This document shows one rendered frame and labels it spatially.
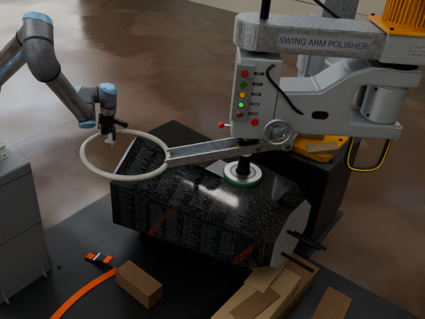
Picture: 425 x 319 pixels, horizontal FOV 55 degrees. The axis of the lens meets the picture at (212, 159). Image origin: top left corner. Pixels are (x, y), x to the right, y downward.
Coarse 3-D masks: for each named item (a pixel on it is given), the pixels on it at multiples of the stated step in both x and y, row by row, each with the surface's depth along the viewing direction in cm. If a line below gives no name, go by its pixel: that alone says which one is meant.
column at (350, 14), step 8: (320, 0) 251; (328, 0) 234; (336, 0) 234; (344, 0) 233; (352, 0) 233; (320, 8) 247; (336, 8) 236; (344, 8) 236; (352, 8) 235; (320, 16) 243; (328, 16) 239; (344, 16) 238; (352, 16) 237; (304, 136) 282; (312, 136) 282; (320, 136) 281
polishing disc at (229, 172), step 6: (234, 162) 239; (228, 168) 233; (234, 168) 234; (252, 168) 235; (258, 168) 235; (228, 174) 229; (234, 174) 229; (252, 174) 230; (258, 174) 231; (234, 180) 224; (240, 180) 224; (246, 180) 225; (252, 180) 225; (258, 180) 227
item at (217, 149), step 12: (192, 144) 229; (204, 144) 228; (216, 144) 228; (228, 144) 228; (252, 144) 216; (264, 144) 215; (288, 144) 212; (180, 156) 229; (192, 156) 219; (204, 156) 219; (216, 156) 219; (228, 156) 219
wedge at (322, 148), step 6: (306, 144) 274; (312, 144) 273; (318, 144) 272; (324, 144) 271; (330, 144) 271; (336, 144) 270; (312, 150) 268; (318, 150) 267; (324, 150) 266; (330, 150) 265; (336, 150) 266
